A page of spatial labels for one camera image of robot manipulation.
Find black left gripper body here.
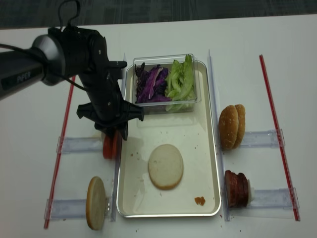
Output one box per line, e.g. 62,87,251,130
77,37,144,133

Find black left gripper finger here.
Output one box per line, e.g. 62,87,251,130
118,121,128,141
104,129,114,144

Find red tomato slice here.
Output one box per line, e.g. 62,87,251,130
103,135,113,160
112,130,120,159

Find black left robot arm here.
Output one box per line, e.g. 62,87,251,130
0,25,144,139

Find red tomato slice in holder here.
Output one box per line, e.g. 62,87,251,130
103,135,113,160

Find green lettuce leaves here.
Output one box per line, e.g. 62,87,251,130
165,55,196,112

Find front brown meat patty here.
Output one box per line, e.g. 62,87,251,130
224,170,240,207

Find brown meat patty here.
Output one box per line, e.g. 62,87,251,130
224,170,240,207
238,173,249,207

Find rear brown meat patty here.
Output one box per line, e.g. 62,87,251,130
238,173,249,207

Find purple cabbage leaves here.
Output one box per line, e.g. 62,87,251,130
134,63,171,104

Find left red strip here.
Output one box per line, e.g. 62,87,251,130
44,85,74,230

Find red strip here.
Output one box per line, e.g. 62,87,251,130
259,55,301,222
44,85,74,230

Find bottom bun slice on tray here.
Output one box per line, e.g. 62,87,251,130
148,144,184,190

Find white rectangular metal tray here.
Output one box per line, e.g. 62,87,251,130
116,61,221,218

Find clear plastic salad container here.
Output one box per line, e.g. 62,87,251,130
132,54,200,115

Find upright bun slice left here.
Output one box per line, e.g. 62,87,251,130
86,176,106,231

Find front burger bun top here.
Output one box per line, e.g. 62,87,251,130
218,105,239,150

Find burger bun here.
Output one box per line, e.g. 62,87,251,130
233,104,246,149
218,105,239,150

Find brown food crumb on tray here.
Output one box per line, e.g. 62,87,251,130
194,196,206,206

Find rear burger bun top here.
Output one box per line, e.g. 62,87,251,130
233,104,246,149

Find white patty pusher block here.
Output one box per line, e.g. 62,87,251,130
247,179,255,206

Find right red strip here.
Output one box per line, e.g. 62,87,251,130
259,55,301,222

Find left clear long rail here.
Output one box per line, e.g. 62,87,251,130
107,134,122,222

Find clear tomato holder rail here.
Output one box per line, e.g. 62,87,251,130
56,137,103,154

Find clear left bun holder rail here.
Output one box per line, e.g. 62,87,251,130
44,197,112,220

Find clear bun holder rail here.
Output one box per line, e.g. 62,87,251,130
44,197,112,220
239,129,285,148

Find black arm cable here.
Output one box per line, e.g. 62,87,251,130
0,0,86,91

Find clear right bun holder rail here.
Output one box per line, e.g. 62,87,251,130
239,129,285,148

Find clear patty holder rail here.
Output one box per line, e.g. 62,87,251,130
247,188,299,210

